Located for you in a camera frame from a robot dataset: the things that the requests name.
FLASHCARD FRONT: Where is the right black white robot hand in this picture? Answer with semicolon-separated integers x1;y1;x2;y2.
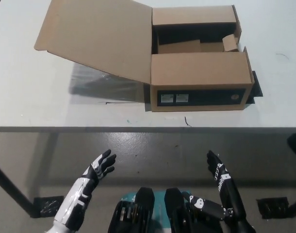
182;150;247;223

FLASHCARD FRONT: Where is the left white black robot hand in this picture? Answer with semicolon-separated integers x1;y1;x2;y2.
53;149;117;231

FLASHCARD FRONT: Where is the brown cardboard storage box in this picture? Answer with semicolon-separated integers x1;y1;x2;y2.
33;0;256;113

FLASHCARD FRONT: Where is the black floor tape patch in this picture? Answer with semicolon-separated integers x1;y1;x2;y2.
33;195;66;218
256;197;291;218

